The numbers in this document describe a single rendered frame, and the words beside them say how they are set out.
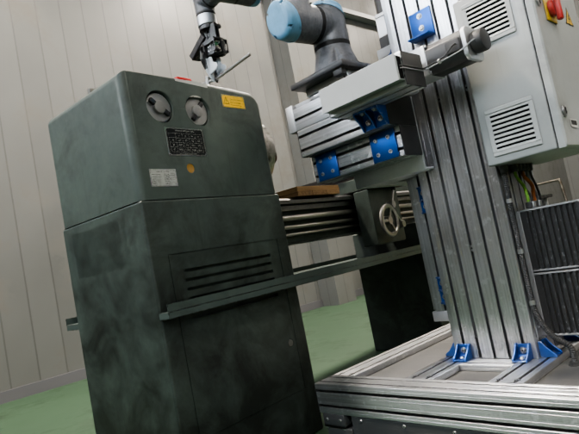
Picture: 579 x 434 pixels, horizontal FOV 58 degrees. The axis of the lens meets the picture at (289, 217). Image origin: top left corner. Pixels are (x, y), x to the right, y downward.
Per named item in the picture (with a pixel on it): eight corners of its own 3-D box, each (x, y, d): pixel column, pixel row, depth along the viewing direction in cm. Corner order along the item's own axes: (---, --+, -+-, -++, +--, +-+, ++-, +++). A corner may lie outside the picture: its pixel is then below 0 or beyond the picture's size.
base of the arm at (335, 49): (370, 69, 168) (364, 39, 168) (339, 64, 157) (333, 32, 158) (336, 86, 179) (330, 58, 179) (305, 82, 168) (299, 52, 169)
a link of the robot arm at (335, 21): (357, 40, 168) (350, -1, 169) (326, 35, 159) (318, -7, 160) (333, 55, 177) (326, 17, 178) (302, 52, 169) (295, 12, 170)
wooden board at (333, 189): (298, 195, 217) (296, 186, 217) (239, 213, 240) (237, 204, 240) (339, 193, 240) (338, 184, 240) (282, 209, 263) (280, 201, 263)
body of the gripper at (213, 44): (214, 51, 195) (208, 20, 196) (200, 59, 200) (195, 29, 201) (230, 54, 200) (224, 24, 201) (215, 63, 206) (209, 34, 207)
